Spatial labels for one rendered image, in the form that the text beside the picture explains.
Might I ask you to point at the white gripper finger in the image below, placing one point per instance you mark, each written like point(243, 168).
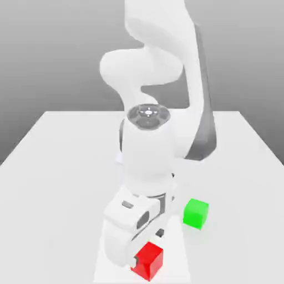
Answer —
point(133, 263)
point(159, 233)

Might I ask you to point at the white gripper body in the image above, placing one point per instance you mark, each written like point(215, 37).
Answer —
point(116, 243)

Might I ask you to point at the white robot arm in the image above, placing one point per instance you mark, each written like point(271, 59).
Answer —
point(146, 150)

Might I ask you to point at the small red cube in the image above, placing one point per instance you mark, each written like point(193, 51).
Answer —
point(149, 261)

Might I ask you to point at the small green cube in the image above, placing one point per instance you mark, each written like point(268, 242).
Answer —
point(195, 214)

